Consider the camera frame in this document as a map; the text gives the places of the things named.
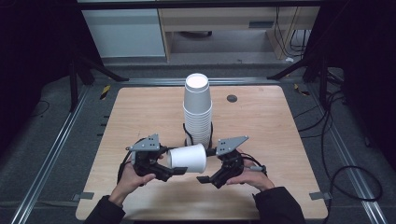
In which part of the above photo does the person's left hand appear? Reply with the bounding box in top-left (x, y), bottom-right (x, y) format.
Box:
top-left (107, 153), bottom-right (164, 208)

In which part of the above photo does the black metal stand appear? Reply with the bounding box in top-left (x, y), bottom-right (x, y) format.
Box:
top-left (67, 52), bottom-right (130, 113)
top-left (266, 54), bottom-right (345, 108)

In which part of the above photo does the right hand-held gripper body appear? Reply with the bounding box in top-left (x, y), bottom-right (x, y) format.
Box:
top-left (213, 134), bottom-right (250, 189)

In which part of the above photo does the white cabinet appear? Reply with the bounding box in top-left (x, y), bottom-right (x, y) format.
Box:
top-left (81, 8), bottom-right (166, 59)

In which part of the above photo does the aluminium floor rail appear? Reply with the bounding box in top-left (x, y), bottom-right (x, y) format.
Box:
top-left (306, 83), bottom-right (389, 224)
top-left (9, 85), bottom-right (92, 224)

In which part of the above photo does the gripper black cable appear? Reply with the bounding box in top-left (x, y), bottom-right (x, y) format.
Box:
top-left (116, 138), bottom-right (148, 185)
top-left (239, 152), bottom-right (269, 175)

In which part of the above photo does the single white paper cup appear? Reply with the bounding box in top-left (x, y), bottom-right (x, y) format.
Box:
top-left (166, 143), bottom-right (207, 175)

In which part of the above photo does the black looped floor cable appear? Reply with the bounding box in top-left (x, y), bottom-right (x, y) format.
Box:
top-left (323, 90), bottom-right (384, 224)

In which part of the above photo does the stack of white paper cups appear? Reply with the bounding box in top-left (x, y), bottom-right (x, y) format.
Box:
top-left (182, 73), bottom-right (214, 149)

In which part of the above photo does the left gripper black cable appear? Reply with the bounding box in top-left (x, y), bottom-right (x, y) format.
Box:
top-left (116, 138), bottom-right (148, 185)

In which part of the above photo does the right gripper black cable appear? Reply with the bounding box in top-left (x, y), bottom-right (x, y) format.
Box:
top-left (239, 152), bottom-right (269, 175)

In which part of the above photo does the grey table bracket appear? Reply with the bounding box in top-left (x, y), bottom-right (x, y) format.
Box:
top-left (308, 191), bottom-right (332, 201)
top-left (72, 191), bottom-right (95, 203)

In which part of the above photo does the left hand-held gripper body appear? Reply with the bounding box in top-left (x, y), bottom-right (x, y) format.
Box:
top-left (125, 133), bottom-right (167, 187)

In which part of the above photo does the bundle of hanging black cables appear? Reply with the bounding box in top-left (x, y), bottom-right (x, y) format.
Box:
top-left (274, 7), bottom-right (312, 59)

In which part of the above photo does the yellow black tape strip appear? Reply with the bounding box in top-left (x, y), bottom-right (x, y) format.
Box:
top-left (293, 83), bottom-right (311, 97)
top-left (99, 84), bottom-right (112, 101)

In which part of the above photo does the person's right hand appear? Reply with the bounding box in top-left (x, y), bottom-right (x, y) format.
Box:
top-left (225, 148), bottom-right (276, 193)

